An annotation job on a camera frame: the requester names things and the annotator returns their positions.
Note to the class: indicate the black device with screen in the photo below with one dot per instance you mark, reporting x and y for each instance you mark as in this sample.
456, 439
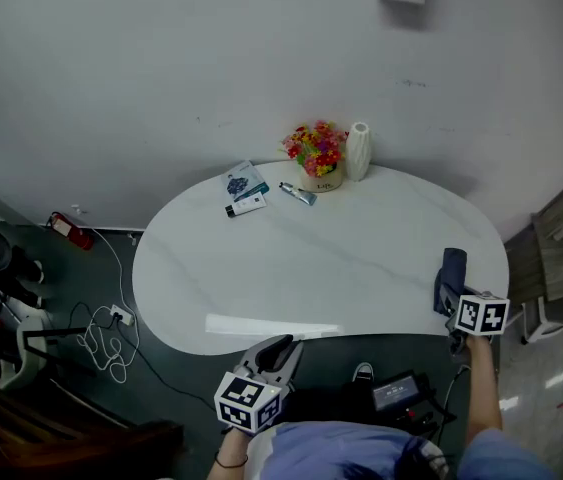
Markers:
396, 393

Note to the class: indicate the dark blue cloth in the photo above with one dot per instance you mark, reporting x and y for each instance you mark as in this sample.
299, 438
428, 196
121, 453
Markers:
453, 265

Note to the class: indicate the white chair with black legs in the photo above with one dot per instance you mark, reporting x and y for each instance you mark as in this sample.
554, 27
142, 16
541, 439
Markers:
26, 353

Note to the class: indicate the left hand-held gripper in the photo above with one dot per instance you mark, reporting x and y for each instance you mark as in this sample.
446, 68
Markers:
248, 403

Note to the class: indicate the red fire extinguisher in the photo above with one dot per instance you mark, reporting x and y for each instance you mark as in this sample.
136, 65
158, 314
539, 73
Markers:
73, 233

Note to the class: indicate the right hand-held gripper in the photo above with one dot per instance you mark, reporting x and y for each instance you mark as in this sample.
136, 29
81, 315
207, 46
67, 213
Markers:
483, 313

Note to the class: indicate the person's blue shirt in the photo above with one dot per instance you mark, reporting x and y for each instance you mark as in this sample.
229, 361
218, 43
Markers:
336, 450

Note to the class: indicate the black wrist band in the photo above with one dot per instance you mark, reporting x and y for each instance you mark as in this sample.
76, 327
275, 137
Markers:
231, 465

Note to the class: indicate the white kidney-shaped table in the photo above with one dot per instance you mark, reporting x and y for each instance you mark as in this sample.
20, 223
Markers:
311, 268

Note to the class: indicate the person's black and white sneaker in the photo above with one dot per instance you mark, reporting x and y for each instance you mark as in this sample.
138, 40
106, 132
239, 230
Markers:
362, 372

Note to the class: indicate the blue and silver tube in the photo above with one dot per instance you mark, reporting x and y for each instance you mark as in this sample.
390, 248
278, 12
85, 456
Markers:
298, 194

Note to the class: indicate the white tube with black cap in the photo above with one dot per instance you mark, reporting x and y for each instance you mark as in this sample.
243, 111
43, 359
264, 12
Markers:
248, 204

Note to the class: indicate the brown wooden staircase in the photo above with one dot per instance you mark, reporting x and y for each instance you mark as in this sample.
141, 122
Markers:
61, 448

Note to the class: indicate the cream pot of colourful flowers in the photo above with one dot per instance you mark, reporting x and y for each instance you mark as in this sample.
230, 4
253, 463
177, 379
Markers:
318, 158

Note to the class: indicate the person's right forearm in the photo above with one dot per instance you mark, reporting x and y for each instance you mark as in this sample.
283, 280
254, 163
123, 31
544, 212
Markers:
483, 393

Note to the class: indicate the grey wooden shelf desk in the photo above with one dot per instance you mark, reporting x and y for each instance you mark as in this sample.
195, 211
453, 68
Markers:
556, 258

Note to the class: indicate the white ribbed vase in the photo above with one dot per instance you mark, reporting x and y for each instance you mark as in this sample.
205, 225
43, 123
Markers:
358, 153

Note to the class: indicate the person's left forearm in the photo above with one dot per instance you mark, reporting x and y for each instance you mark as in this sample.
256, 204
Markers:
231, 448

